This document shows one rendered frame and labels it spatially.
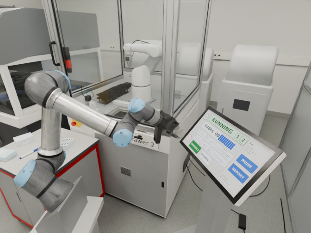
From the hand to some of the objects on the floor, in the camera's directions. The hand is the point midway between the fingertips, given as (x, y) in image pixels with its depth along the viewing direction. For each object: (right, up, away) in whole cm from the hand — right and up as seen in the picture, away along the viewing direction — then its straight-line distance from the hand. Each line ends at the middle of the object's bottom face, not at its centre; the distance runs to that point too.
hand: (178, 137), depth 104 cm
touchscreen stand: (+22, -100, +44) cm, 112 cm away
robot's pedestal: (-60, -109, +25) cm, 126 cm away
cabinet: (-30, -59, +126) cm, 143 cm away
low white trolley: (-104, -82, +79) cm, 154 cm away
